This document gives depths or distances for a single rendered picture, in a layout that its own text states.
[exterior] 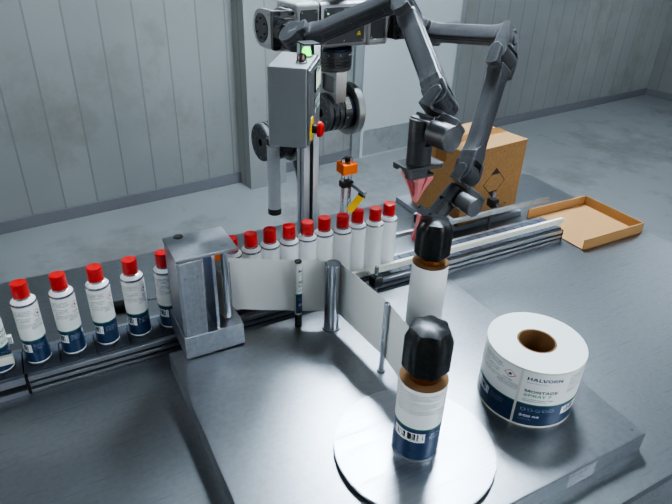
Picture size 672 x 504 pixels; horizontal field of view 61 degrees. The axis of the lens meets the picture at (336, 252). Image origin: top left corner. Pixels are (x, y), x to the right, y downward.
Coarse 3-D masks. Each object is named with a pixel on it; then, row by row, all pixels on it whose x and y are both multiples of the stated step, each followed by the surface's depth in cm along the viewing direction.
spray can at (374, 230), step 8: (376, 208) 157; (376, 216) 157; (368, 224) 158; (376, 224) 158; (368, 232) 159; (376, 232) 159; (368, 240) 160; (376, 240) 160; (368, 248) 162; (376, 248) 161; (368, 256) 163; (376, 256) 163; (368, 264) 164; (376, 264) 164
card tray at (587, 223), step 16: (544, 208) 214; (560, 208) 219; (576, 208) 221; (592, 208) 221; (608, 208) 215; (560, 224) 208; (576, 224) 209; (592, 224) 209; (608, 224) 210; (624, 224) 210; (640, 224) 203; (576, 240) 198; (592, 240) 193; (608, 240) 198
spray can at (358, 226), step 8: (360, 208) 157; (352, 216) 156; (360, 216) 156; (352, 224) 157; (360, 224) 157; (352, 232) 157; (360, 232) 157; (352, 240) 158; (360, 240) 158; (352, 248) 160; (360, 248) 160; (352, 256) 161; (360, 256) 161; (352, 264) 162; (360, 264) 162
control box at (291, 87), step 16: (272, 64) 131; (288, 64) 131; (304, 64) 132; (272, 80) 131; (288, 80) 131; (304, 80) 130; (272, 96) 133; (288, 96) 133; (304, 96) 132; (272, 112) 135; (288, 112) 134; (304, 112) 134; (272, 128) 137; (288, 128) 136; (304, 128) 136; (272, 144) 139; (288, 144) 138; (304, 144) 138
